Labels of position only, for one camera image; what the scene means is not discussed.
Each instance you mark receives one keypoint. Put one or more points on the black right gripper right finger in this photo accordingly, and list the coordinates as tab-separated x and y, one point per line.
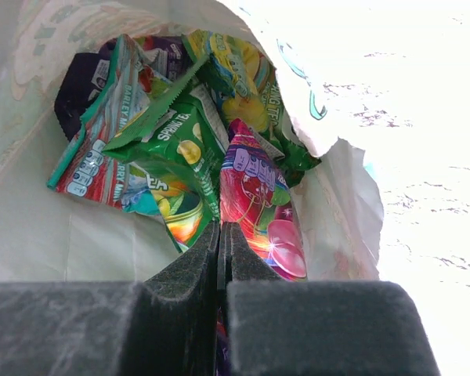
364	327

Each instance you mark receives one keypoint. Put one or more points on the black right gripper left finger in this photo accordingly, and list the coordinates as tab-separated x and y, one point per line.
163	326

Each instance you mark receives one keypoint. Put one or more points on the green illustrated paper bag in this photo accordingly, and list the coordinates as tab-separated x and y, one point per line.
50	236

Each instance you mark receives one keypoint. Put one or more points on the green spring tea packet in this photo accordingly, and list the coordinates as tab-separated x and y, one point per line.
179	142

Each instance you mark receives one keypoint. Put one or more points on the teal barley mint packet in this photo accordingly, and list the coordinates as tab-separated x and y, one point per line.
84	170

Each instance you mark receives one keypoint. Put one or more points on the yellow green snack packet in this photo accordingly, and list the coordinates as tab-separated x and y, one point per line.
243	84

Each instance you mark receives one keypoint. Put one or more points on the dark purple snack packet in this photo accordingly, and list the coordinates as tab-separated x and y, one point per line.
88	73

